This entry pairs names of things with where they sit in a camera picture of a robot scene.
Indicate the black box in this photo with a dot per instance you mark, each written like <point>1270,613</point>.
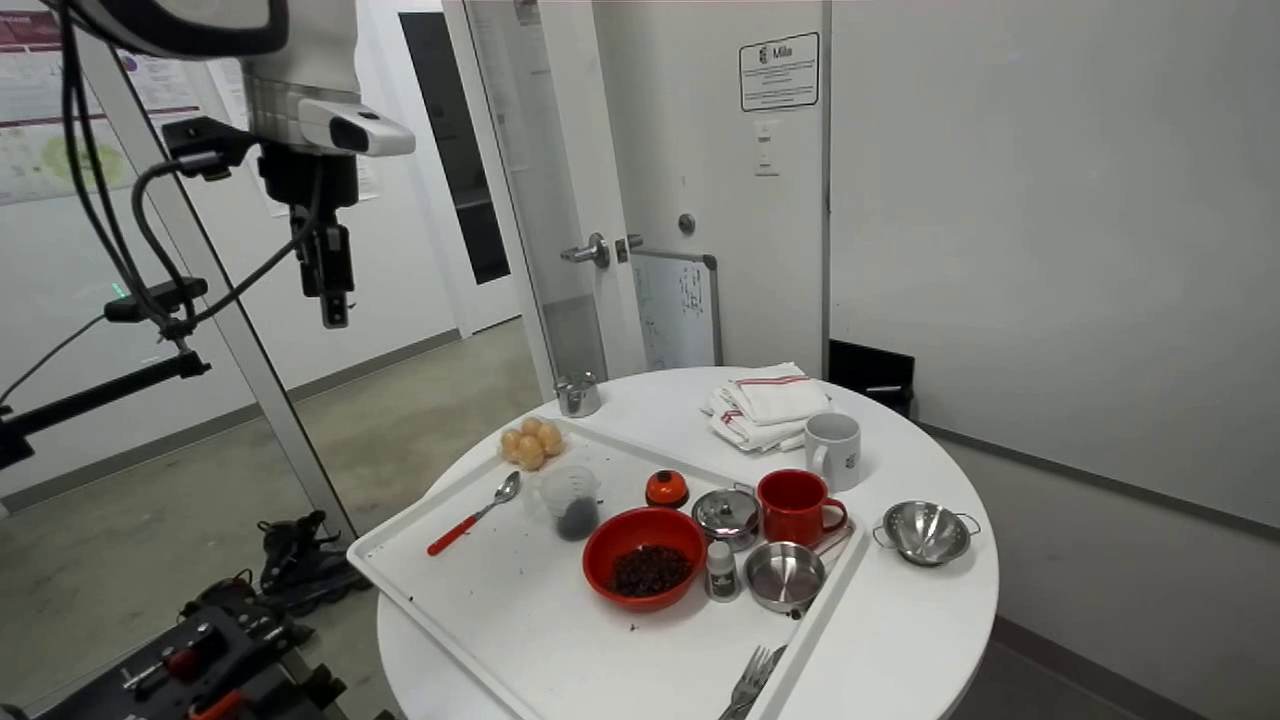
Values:
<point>871,373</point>

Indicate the grey metal frame beam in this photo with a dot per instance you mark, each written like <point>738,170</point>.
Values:
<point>252,361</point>

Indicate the wall poster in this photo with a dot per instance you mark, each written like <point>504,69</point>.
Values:
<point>43,161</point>

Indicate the small steel bowl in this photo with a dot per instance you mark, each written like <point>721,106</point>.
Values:
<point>782,576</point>

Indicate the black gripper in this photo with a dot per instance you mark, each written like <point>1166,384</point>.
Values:
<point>325,245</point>

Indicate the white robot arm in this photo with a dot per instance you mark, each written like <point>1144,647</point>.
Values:
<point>314,65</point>

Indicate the glass salt shaker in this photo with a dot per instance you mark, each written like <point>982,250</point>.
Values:
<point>721,568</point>

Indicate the steel colander bowl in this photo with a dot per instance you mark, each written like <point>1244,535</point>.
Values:
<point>925,535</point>

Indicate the black floor tool pile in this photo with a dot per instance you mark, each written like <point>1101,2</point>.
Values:
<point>200,662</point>

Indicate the black tripod stand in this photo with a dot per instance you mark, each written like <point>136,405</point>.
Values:
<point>123,380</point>

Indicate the red mug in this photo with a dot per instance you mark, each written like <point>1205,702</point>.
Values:
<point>794,505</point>

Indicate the clear plastic measuring cup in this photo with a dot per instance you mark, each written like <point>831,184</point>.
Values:
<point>579,512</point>

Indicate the white red-striped cloth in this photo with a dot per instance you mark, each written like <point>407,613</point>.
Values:
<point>764,402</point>

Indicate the white light switch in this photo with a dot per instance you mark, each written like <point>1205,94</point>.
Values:
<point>769,149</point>

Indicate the red bowl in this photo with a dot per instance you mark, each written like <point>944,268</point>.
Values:
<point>601,562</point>

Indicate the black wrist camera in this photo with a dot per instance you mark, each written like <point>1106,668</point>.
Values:
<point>200,142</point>

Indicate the tan bread roll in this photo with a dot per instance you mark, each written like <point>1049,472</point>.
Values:
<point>533,459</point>
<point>515,444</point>
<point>533,429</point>
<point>555,436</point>

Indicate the small lidded steel pot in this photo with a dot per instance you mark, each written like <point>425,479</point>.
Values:
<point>726,516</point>

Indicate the white mug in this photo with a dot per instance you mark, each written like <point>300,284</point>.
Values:
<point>834,444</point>

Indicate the small whiteboard with drawings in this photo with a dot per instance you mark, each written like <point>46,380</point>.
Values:
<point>677,308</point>

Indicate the glass door white frame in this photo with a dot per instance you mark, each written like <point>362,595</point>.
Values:
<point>533,133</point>

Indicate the white wall sign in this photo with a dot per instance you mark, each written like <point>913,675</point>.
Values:
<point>776,73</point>

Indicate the white plastic tray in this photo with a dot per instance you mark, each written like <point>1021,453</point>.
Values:
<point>533,603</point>

